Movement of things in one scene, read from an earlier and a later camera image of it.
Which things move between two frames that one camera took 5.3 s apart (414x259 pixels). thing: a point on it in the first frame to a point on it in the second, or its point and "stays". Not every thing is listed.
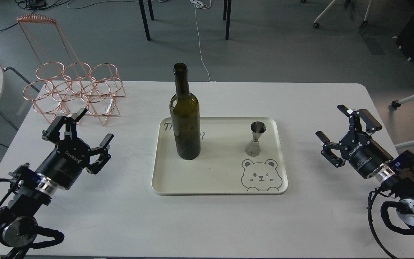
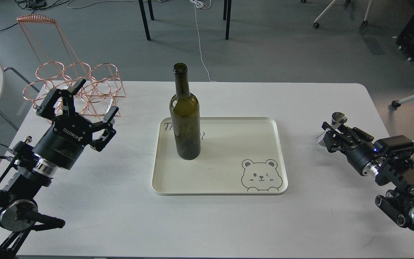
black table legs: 141,4 stays
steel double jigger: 253,148 to 337,118
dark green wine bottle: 185,116 stays
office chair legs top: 316,25 stays
